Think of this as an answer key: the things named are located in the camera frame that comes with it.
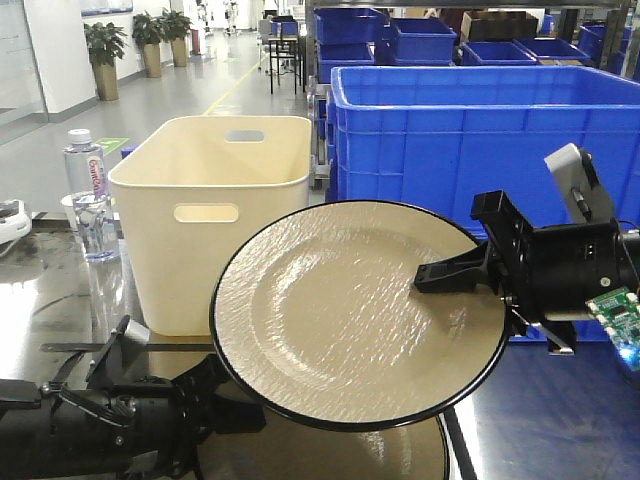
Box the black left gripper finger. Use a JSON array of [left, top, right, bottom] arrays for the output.
[[202, 394, 266, 440]]

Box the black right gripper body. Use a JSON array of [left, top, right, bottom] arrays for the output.
[[471, 190, 535, 336]]

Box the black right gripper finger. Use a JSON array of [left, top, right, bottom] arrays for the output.
[[413, 241, 501, 294]]

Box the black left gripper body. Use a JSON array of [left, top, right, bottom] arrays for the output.
[[117, 353, 230, 475]]

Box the beige plate black rim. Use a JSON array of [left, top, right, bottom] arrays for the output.
[[211, 201, 507, 431]]

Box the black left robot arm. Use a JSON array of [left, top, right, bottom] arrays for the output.
[[1, 354, 266, 479]]

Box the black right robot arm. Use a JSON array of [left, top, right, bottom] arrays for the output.
[[414, 191, 639, 353]]

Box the large blue plastic crate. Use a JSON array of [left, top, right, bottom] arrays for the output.
[[327, 66, 639, 243]]

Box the green circuit board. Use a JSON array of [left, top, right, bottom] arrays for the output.
[[585, 287, 639, 372]]

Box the cream plastic bin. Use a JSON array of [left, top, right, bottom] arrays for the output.
[[108, 116, 312, 336]]

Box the white paper cup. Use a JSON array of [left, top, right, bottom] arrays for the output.
[[60, 194, 79, 234]]

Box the clear water bottle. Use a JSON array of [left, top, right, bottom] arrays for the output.
[[64, 129, 120, 263]]

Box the potted plant far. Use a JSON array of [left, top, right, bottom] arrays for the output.
[[160, 9, 191, 67]]

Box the potted plant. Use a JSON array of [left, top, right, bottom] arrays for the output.
[[132, 12, 163, 78], [160, 9, 191, 67], [84, 22, 126, 101]]

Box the potted plant near left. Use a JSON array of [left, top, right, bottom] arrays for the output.
[[84, 22, 126, 101]]

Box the potted plant middle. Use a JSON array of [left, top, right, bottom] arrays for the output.
[[132, 12, 163, 78]]

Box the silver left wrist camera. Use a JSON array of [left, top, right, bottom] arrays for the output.
[[86, 315, 151, 389]]

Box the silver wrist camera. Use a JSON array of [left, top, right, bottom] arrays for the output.
[[544, 143, 615, 224], [86, 315, 151, 389]]

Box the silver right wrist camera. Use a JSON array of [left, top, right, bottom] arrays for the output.
[[544, 143, 615, 224]]

